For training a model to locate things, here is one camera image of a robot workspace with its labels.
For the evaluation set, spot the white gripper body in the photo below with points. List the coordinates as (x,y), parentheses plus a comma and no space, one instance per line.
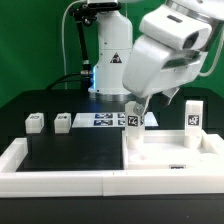
(168,54)

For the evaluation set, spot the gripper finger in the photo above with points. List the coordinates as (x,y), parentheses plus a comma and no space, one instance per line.
(168,95)
(141,106)

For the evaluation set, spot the white square tabletop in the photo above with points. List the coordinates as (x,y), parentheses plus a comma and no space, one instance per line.
(164,149)

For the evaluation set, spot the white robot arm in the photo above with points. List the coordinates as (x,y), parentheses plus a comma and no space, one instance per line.
(115,35)

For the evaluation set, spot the white marker plate with tags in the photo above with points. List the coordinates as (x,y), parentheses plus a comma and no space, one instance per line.
(106,119)

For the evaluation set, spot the white U-shaped fence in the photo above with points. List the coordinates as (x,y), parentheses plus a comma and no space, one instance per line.
(13,183)

